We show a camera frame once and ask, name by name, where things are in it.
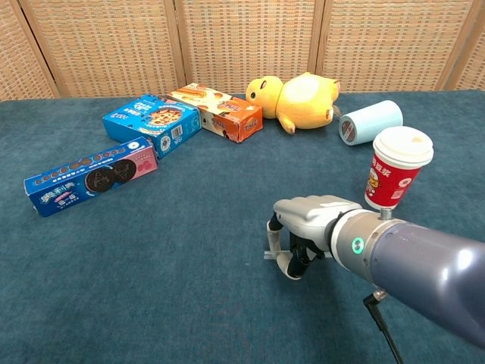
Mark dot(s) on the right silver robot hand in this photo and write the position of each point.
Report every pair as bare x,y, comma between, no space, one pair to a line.
310,218

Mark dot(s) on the transparent plastic straw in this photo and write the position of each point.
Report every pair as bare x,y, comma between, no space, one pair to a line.
271,255

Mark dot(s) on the red paper cup white lid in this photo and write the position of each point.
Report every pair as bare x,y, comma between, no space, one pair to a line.
390,178

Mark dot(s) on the light blue roll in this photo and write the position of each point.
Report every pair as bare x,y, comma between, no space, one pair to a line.
375,119

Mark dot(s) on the yellow plush duck toy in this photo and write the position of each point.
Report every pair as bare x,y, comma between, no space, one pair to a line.
303,98

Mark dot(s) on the orange biscuit box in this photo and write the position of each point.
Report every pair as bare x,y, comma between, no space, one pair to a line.
227,113

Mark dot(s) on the blue felt table cover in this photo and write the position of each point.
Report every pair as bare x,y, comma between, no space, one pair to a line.
151,284

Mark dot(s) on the blue chocolate chip cookie box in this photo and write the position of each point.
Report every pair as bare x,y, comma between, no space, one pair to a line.
151,121

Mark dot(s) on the woven rattan folding screen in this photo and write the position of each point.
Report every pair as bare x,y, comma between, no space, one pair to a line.
242,38

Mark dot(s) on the long blue Oreo box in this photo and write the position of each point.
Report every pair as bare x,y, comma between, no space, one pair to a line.
94,178

